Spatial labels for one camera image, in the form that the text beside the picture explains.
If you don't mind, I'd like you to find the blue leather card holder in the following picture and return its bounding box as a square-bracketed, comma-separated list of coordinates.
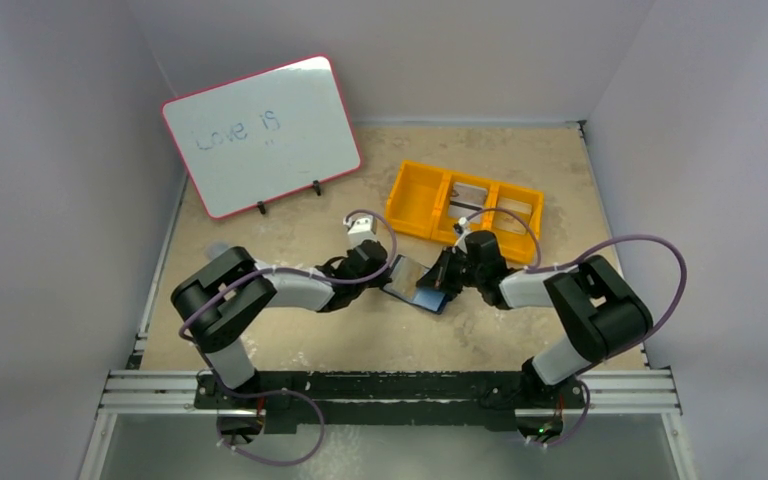
[380, 254, 448, 315]

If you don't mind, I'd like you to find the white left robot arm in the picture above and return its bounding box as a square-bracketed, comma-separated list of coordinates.
[170, 240, 394, 394]

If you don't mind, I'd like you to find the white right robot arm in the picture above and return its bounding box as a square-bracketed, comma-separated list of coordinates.
[416, 230, 654, 391]

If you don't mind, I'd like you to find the card in right bin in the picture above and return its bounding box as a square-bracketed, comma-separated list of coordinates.
[493, 197, 533, 236]

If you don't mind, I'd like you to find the card in bin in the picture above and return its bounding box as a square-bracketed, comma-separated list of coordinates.
[493, 197, 533, 236]
[447, 182, 489, 219]

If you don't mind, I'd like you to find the card in middle bin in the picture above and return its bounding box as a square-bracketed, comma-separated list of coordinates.
[447, 182, 489, 219]

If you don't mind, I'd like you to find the yellow plastic bin tray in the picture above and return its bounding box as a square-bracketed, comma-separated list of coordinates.
[385, 161, 544, 264]

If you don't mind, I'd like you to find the small clear plastic cup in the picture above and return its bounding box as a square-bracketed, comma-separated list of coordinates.
[205, 241, 230, 261]

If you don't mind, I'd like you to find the pink framed whiteboard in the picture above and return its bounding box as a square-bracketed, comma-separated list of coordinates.
[161, 55, 362, 219]

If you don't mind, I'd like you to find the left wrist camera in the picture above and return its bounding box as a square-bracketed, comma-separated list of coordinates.
[343, 214, 378, 249]

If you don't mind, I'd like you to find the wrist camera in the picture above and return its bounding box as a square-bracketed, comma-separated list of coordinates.
[453, 217, 472, 253]
[343, 214, 378, 249]

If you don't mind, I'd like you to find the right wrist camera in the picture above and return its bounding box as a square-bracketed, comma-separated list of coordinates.
[453, 217, 472, 253]

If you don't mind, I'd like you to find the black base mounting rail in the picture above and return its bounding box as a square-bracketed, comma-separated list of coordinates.
[194, 370, 586, 435]

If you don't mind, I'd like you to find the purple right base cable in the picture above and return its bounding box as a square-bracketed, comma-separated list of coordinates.
[523, 377, 591, 452]

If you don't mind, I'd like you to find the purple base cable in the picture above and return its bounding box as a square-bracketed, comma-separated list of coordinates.
[523, 377, 591, 452]
[214, 386, 329, 467]

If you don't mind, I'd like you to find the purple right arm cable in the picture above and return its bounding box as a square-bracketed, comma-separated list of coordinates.
[453, 207, 689, 372]

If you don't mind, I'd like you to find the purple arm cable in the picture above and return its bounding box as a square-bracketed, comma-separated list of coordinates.
[453, 207, 689, 372]
[178, 209, 400, 372]

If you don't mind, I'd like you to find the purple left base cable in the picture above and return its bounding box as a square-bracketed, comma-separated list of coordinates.
[214, 386, 329, 467]

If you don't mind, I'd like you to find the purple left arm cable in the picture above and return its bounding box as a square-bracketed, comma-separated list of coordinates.
[178, 209, 400, 372]

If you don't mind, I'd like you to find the aluminium frame rail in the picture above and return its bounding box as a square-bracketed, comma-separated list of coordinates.
[100, 370, 682, 414]

